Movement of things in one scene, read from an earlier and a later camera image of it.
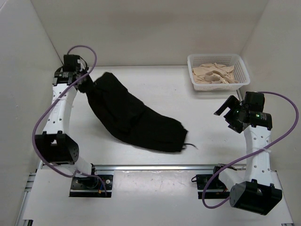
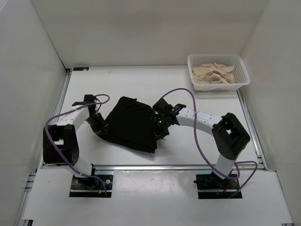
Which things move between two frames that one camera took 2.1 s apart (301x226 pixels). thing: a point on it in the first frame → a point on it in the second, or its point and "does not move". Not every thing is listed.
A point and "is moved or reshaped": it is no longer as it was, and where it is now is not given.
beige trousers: (214, 73) does not move
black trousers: (123, 115) is moved or reshaped
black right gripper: (232, 103) → (157, 118)
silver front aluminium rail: (161, 167) does not move
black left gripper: (90, 86) → (103, 124)
